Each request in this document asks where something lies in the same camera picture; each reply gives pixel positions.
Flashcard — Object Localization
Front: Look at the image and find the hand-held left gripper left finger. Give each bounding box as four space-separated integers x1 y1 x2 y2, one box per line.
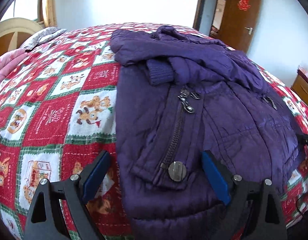
23 150 112 240

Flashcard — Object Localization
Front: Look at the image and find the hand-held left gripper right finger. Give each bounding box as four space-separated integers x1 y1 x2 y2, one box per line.
202 150 287 240

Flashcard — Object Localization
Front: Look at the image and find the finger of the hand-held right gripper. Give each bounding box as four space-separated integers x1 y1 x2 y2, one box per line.
297 133 308 147

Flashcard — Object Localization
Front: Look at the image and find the purple padded jacket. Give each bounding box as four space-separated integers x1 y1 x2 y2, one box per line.
109 25 306 240

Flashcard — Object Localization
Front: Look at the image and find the wooden dresser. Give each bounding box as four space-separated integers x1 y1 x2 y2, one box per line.
291 69 308 106

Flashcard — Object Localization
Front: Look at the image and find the red checked cartoon bedspread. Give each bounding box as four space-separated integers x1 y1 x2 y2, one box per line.
0 22 308 240

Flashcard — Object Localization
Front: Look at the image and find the brown wooden door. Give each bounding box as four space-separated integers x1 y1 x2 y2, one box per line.
220 0 263 55

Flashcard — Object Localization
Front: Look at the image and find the pink folded quilt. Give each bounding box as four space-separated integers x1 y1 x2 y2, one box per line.
0 49 28 86

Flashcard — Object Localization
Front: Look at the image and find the striped pillow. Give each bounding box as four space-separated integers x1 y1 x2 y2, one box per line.
20 27 68 51

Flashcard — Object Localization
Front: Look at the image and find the cream and wood headboard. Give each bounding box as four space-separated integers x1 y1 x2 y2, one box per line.
0 17 46 58

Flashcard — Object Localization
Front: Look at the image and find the short beige lace curtain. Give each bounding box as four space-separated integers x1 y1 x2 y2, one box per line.
43 0 58 28

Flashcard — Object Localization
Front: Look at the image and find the window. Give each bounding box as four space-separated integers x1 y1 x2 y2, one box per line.
0 0 45 23

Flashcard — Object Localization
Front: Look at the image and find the brown door frame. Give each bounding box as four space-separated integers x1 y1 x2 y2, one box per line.
193 0 235 32

